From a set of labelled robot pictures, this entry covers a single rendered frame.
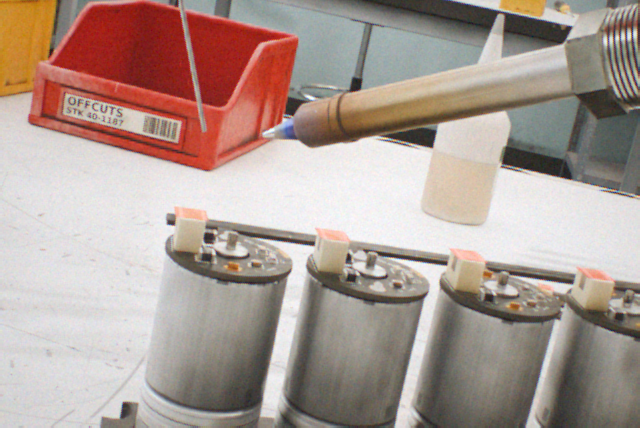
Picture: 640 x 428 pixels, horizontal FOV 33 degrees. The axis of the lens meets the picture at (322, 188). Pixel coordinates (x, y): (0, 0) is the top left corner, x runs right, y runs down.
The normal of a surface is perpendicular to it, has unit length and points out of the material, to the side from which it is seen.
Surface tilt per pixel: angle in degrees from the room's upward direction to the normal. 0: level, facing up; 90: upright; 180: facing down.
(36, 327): 0
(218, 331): 90
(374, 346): 90
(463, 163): 90
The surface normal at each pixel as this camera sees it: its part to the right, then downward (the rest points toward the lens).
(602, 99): -0.14, 0.90
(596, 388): -0.40, 0.15
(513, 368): 0.27, 0.29
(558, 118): -0.14, 0.22
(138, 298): 0.20, -0.95
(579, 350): -0.79, -0.01
